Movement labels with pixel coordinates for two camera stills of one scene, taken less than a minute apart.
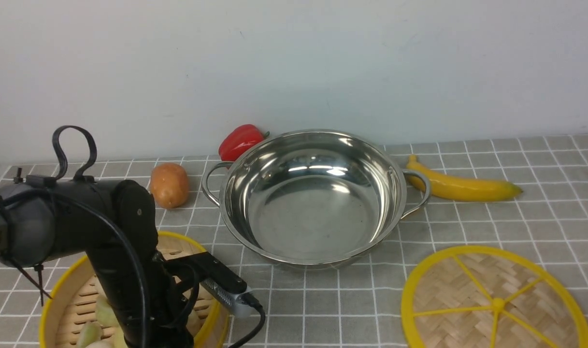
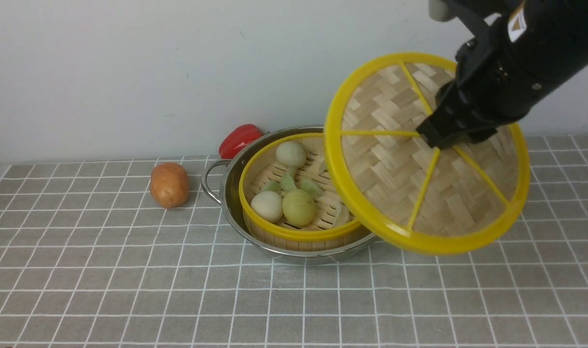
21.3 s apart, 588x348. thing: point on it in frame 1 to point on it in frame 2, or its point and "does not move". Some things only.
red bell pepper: x=237 y=139 does not move
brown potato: x=168 y=184 does not move
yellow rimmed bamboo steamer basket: x=71 y=301 to x=262 y=172
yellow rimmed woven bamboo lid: x=481 y=296 to x=399 y=189
